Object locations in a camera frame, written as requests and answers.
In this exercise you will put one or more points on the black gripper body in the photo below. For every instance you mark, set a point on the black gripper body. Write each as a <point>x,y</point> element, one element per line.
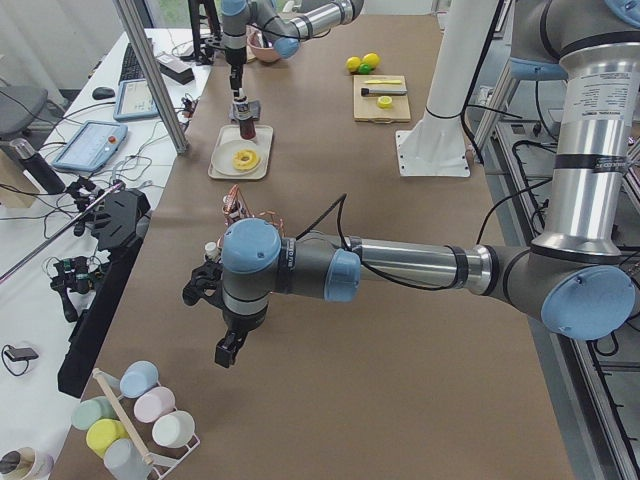
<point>243,326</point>
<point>235,60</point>

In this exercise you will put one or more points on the tea bottle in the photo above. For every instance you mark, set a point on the tea bottle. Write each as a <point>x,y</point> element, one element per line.
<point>212,252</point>
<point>247,128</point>

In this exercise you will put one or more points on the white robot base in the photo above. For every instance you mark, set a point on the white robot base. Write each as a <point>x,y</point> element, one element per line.
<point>436,145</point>

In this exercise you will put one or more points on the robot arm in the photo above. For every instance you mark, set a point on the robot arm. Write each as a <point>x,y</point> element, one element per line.
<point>285,35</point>
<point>569,277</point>

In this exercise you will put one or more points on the grey folded cloth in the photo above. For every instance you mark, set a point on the grey folded cloth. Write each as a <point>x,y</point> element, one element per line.
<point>256,109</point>

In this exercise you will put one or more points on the pink bowl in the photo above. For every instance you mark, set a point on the pink bowl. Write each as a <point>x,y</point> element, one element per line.
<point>260,47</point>

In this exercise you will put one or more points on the donut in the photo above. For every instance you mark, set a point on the donut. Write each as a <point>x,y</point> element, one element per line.
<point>245,160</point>

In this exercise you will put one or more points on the white plate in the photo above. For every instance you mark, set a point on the white plate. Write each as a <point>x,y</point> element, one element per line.
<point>222,157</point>

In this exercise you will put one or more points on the pink cup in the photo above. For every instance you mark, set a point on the pink cup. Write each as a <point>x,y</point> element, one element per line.
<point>153,404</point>

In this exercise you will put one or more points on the blue cup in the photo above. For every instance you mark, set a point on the blue cup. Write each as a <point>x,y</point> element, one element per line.
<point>139,378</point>

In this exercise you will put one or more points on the white cup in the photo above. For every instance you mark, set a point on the white cup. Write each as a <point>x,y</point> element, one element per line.
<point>174,430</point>

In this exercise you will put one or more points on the teach pendant far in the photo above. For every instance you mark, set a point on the teach pendant far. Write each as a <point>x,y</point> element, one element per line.
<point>134,101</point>

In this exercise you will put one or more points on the teach pendant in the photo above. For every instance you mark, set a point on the teach pendant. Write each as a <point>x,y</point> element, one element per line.
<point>91,147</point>
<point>134,101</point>

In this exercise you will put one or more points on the black keyboard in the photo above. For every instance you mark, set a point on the black keyboard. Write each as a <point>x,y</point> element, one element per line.
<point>131,69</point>

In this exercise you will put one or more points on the lower yellow lemon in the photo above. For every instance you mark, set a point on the lower yellow lemon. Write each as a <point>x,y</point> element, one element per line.
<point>353,63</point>

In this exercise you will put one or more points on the yellow lemon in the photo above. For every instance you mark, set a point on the yellow lemon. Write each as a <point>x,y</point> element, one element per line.
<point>371,59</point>
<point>353,63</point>

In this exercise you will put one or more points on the metal muddler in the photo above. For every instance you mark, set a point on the metal muddler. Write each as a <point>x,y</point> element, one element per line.
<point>368,92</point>

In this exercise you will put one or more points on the green lime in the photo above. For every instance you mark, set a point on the green lime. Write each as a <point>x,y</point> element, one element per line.
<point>364,69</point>

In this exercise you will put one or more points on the black computer mouse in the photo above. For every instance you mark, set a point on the black computer mouse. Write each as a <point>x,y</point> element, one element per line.
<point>101,93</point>

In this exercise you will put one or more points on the upper yellow lemon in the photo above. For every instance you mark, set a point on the upper yellow lemon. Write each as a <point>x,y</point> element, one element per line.
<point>371,59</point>

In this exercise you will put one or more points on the wooden cutting board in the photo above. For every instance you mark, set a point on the wooden cutting board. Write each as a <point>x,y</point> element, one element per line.
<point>365,108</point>

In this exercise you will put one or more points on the half lemon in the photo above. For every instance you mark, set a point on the half lemon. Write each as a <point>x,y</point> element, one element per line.
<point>384,102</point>

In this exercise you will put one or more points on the grey cup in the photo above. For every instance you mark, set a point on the grey cup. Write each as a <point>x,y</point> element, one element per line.
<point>124,462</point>

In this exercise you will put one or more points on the teach pendant near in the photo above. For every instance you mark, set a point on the teach pendant near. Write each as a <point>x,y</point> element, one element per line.
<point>91,147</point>

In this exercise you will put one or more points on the yellow cup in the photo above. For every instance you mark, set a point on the yellow cup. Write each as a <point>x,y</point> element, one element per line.
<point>103,433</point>

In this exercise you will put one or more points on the green cup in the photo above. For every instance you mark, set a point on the green cup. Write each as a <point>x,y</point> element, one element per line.
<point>90,411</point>

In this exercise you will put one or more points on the yellow plastic knife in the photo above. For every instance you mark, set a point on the yellow plastic knife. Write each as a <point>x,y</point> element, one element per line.
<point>383,82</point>

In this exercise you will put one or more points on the black thermos bottle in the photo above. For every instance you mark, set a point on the black thermos bottle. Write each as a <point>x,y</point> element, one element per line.
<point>37,167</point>

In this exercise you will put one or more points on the paper cup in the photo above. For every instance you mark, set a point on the paper cup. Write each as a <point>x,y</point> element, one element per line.
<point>26,464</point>

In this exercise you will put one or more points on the aluminium frame post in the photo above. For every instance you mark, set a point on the aluminium frame post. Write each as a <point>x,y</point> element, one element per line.
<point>133,26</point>

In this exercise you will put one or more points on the copper wire bottle rack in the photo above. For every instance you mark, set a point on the copper wire bottle rack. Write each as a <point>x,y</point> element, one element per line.
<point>235,208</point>

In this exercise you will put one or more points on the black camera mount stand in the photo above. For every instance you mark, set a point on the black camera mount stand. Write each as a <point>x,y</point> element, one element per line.
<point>91,289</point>

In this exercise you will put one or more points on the white wire cup rack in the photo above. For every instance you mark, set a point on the white wire cup rack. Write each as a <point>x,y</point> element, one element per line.
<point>163,461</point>

